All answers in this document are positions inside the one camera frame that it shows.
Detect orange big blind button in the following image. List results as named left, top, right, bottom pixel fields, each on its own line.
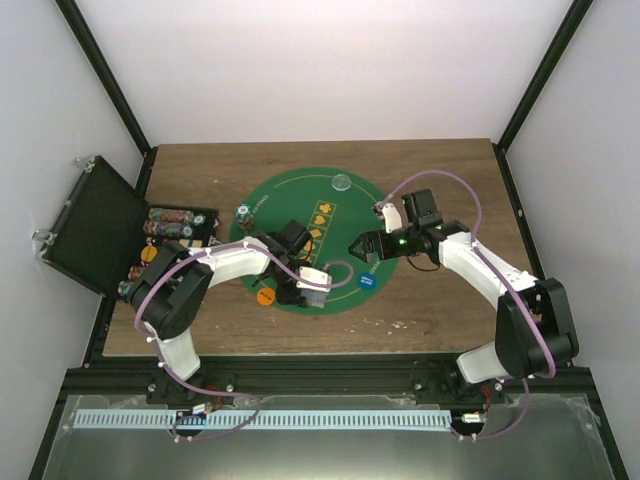
left=256, top=287, right=276, bottom=306

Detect blue small blind button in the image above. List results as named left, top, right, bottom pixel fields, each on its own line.
left=358, top=272, right=377, bottom=291

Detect clear acrylic dealer button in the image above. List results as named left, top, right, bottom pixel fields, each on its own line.
left=331, top=173, right=352, bottom=192

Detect poker chip stack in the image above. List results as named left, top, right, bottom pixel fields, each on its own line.
left=235, top=204, right=253, bottom=231

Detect deck of grey cards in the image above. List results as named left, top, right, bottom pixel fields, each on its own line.
left=303, top=290, right=328, bottom=309

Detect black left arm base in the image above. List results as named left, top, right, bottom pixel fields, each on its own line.
left=144, top=370, right=236, bottom=407

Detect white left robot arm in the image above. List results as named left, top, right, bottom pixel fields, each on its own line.
left=125, top=220, right=332, bottom=404

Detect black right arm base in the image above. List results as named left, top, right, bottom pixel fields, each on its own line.
left=410, top=360, right=492, bottom=406

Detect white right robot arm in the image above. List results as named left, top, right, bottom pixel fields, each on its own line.
left=348, top=189, right=579, bottom=403

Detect round green poker mat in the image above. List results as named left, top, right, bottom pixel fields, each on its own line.
left=226, top=167, right=398, bottom=316

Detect orange button in case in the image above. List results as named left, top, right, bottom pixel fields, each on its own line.
left=140, top=245, right=157, bottom=264

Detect black poker set case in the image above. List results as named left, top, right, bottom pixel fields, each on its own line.
left=33, top=156, right=219, bottom=297

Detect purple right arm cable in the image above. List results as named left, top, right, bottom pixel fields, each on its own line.
left=374, top=169, right=557, bottom=444

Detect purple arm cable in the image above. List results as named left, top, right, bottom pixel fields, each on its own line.
left=374, top=169, right=557, bottom=444
left=134, top=247, right=354, bottom=444

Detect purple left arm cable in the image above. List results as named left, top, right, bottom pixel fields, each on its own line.
left=134, top=247, right=354, bottom=444

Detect light blue slotted rail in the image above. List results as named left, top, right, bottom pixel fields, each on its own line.
left=73, top=409, right=452, bottom=432

